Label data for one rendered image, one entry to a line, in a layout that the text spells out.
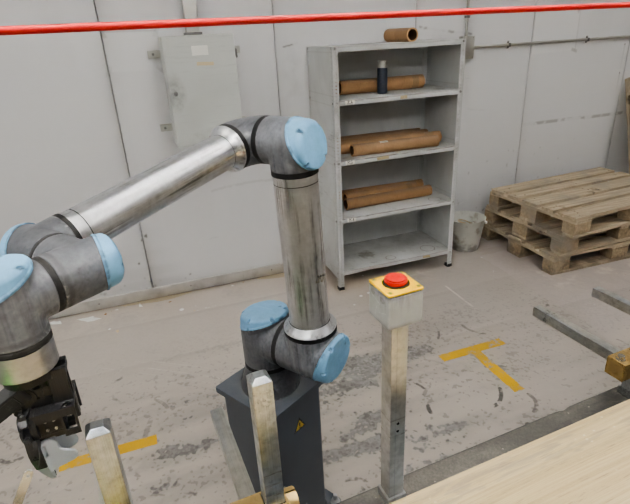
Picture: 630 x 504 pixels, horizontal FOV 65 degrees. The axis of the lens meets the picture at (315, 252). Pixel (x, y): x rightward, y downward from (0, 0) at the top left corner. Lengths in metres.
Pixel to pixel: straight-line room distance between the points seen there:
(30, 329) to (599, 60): 4.58
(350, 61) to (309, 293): 2.44
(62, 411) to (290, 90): 2.81
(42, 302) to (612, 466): 0.97
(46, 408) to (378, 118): 3.12
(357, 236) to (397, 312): 2.98
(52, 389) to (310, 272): 0.66
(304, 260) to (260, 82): 2.22
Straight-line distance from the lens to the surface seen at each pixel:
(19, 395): 0.87
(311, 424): 1.73
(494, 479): 1.00
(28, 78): 3.28
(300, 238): 1.22
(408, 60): 3.73
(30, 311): 0.79
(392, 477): 1.13
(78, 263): 0.82
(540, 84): 4.47
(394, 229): 3.95
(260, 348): 1.49
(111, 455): 0.85
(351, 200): 3.36
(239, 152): 1.19
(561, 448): 1.08
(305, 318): 1.33
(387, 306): 0.84
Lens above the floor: 1.62
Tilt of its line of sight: 24 degrees down
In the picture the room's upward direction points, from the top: 3 degrees counter-clockwise
